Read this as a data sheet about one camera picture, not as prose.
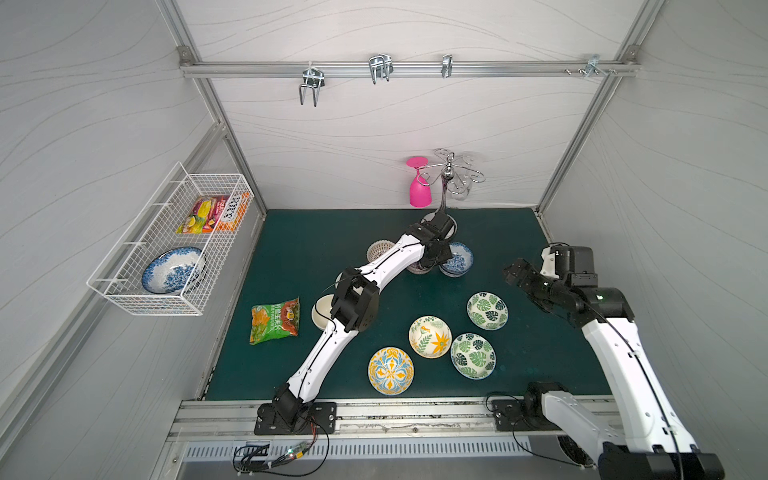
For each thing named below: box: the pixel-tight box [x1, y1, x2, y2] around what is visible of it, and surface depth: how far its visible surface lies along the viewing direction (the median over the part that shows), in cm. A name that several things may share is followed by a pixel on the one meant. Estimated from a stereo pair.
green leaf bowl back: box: [466, 291, 510, 331], surface depth 92 cm
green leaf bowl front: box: [450, 332, 497, 381], surface depth 84 cm
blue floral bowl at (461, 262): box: [438, 241, 474, 277], surface depth 102 cm
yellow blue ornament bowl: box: [367, 346, 415, 396], surface depth 81 cm
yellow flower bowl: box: [408, 315, 453, 359], surface depth 88 cm
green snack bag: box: [249, 297, 300, 345], surface depth 88 cm
